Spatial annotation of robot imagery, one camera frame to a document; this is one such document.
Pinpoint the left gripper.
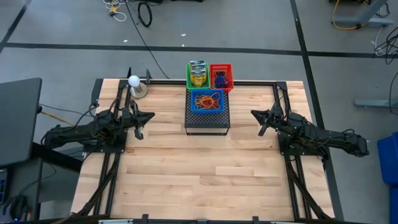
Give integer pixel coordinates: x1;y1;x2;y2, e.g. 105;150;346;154
119;106;156;141

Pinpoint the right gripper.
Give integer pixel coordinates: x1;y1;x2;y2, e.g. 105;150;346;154
249;103;287;138

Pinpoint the red plastic basket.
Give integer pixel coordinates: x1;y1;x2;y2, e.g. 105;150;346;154
210;63;234;93

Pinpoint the blue plastic basket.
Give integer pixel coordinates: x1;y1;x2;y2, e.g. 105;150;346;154
190;89;226;114

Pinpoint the pile of coloured rubber bands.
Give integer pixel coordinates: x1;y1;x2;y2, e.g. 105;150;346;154
195;98;218;111

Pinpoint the blue coil wristband keyring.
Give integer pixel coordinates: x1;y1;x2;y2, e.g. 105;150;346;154
214;75;229;89

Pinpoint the green plastic basket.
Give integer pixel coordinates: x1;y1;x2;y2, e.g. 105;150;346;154
185;62;211;91

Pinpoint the orange rubber band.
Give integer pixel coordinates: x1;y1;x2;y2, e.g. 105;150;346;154
194;95;214;108

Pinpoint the black side desk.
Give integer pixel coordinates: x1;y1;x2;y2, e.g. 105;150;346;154
0;141;83;224

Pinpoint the large dark desk monitor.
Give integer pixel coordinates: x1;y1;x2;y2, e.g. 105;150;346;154
0;77;43;168

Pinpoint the grey desk leg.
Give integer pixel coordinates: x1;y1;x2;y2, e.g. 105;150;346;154
334;0;394;27

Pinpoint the white bulb brass lamp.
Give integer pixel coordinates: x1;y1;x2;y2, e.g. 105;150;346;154
127;75;149;99

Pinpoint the black perforated metal stand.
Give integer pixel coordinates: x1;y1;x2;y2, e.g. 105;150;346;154
184;90;231;136

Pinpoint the blue storage bin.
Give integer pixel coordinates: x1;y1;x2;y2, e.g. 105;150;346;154
389;186;398;224
377;131;398;187

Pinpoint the black computer mouse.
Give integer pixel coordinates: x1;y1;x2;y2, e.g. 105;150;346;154
2;193;30;223

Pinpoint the black keyboard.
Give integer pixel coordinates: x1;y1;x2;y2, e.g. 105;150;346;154
0;169;8;206

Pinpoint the long black floor cable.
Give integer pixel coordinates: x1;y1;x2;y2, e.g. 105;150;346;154
124;0;170;80

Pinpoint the white floor cable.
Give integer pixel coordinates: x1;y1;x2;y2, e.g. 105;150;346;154
102;0;127;22

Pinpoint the coiled black floor cable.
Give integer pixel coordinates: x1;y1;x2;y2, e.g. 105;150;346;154
137;1;153;28

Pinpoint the yellow floor cable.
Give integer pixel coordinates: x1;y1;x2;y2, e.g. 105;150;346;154
331;0;361;31

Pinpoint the black cable bundle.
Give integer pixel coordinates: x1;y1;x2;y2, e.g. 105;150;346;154
374;24;398;65

